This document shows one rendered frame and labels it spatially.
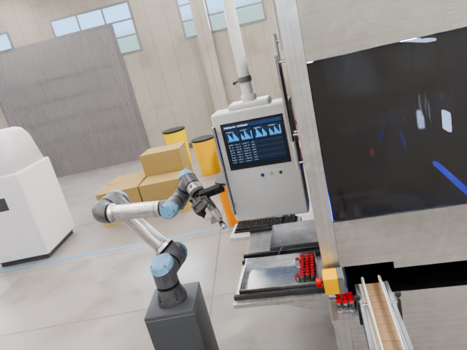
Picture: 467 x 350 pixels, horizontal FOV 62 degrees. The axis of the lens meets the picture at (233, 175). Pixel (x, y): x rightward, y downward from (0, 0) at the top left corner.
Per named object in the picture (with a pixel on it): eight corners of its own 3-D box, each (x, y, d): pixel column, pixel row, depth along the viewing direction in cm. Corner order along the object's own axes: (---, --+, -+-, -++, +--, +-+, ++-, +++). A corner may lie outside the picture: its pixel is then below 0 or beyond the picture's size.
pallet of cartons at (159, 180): (209, 187, 609) (197, 138, 586) (185, 218, 510) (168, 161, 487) (130, 197, 652) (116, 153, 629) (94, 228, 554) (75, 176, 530)
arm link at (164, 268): (151, 290, 190) (143, 267, 186) (162, 274, 202) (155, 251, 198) (174, 289, 187) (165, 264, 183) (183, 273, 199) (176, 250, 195)
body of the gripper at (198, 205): (205, 220, 175) (194, 203, 183) (219, 207, 175) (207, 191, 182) (195, 214, 170) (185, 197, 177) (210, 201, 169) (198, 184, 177)
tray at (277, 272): (315, 257, 187) (315, 250, 186) (318, 289, 162) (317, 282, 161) (247, 264, 194) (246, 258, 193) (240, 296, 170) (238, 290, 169)
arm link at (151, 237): (171, 278, 200) (90, 209, 197) (181, 262, 214) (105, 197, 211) (184, 265, 195) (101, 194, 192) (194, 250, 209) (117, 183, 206)
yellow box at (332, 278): (342, 282, 150) (340, 267, 148) (345, 294, 144) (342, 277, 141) (323, 284, 152) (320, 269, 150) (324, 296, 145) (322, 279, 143)
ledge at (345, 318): (365, 299, 153) (365, 295, 152) (371, 322, 141) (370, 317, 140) (329, 303, 156) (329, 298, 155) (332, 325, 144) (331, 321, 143)
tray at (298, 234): (333, 221, 216) (332, 216, 215) (338, 245, 192) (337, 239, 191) (273, 230, 223) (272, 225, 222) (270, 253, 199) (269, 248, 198)
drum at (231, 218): (254, 224, 443) (244, 179, 426) (224, 230, 448) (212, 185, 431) (255, 212, 476) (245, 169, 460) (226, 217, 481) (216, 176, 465)
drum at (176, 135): (174, 164, 808) (165, 129, 786) (195, 160, 803) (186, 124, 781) (169, 170, 765) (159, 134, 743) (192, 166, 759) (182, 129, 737)
